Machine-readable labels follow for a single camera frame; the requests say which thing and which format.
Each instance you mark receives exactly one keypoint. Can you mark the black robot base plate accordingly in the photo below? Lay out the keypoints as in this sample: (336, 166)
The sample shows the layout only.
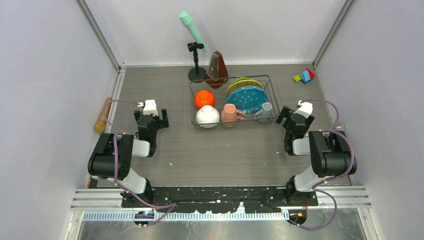
(227, 199)

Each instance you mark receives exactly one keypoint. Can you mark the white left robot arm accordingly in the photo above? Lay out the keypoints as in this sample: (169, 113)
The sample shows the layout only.
(112, 156)

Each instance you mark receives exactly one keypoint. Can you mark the brown wooden metronome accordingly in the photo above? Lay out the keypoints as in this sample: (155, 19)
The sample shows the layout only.
(217, 73)

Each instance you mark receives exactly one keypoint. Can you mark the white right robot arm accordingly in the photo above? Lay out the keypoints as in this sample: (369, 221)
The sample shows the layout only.
(330, 153)

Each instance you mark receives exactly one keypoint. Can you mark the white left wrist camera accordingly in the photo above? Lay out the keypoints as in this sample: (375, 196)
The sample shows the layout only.
(148, 107)

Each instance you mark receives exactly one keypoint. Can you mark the black handheld microphone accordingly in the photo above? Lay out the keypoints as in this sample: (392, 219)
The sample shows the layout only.
(339, 127)

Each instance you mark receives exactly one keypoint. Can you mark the colourful toy block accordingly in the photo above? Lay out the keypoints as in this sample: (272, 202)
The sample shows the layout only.
(305, 76)

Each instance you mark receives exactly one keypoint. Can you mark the white bowl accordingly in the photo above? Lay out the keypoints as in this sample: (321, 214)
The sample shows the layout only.
(207, 117)

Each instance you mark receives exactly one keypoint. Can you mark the orange bowl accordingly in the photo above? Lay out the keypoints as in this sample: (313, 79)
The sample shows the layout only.
(204, 98)

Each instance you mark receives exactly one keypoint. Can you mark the mint green microphone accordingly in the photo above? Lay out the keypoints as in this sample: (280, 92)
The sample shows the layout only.
(188, 23)

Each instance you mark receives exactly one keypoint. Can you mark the wooden rolling pin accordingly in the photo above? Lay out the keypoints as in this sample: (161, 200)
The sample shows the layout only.
(101, 123)

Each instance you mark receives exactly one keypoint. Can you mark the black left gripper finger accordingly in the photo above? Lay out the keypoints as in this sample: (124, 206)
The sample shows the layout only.
(137, 114)
(164, 121)

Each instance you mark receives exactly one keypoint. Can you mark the lime green plate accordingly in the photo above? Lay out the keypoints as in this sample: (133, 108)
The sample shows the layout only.
(241, 79)

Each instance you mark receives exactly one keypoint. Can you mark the grey printed mug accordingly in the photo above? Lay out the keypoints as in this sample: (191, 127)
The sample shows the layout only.
(265, 112)

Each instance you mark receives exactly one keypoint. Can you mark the blue dotted plate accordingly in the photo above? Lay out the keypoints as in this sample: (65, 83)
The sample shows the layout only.
(248, 99)

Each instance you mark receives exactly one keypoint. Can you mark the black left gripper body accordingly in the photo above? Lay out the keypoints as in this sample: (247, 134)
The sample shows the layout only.
(157, 125)

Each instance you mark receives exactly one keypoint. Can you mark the black microphone stand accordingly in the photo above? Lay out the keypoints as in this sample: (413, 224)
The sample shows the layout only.
(197, 73)

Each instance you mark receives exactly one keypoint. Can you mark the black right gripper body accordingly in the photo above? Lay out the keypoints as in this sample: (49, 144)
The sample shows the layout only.
(308, 121)

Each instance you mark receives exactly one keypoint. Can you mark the woven bamboo plate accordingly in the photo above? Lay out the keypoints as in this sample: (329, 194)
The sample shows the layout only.
(244, 83)

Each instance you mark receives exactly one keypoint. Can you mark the black wire dish rack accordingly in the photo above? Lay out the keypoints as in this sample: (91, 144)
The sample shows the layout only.
(220, 99)

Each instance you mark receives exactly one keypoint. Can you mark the pink floral mug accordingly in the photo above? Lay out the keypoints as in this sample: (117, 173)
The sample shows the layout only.
(230, 115)

